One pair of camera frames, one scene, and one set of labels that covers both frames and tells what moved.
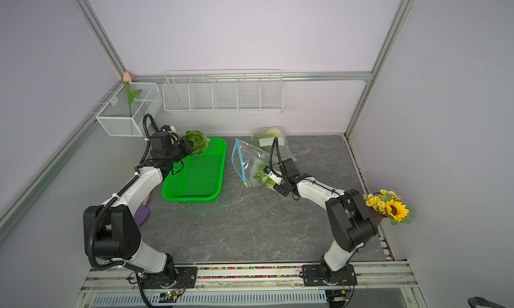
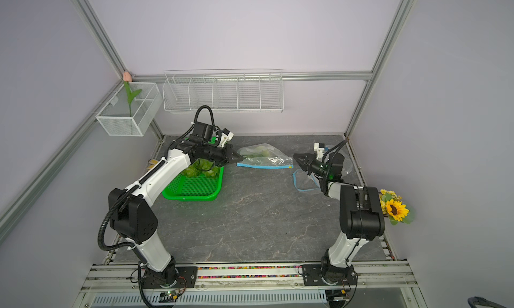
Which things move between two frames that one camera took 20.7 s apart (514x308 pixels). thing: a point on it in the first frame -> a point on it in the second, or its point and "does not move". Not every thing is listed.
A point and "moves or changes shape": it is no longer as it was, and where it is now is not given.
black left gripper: (188, 148) -> (227, 157)
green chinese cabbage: (200, 142) moves or changes shape
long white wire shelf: (223, 91) does not move
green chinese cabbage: (262, 176) -> (207, 167)
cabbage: (270, 134) -> (258, 151)
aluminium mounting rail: (371, 276) does not move
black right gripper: (278, 188) -> (306, 165)
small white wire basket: (114, 117) does not move
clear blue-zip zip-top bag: (249, 161) -> (302, 181)
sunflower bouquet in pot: (387, 204) does not move
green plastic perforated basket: (202, 178) does not move
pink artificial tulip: (127, 78) does not move
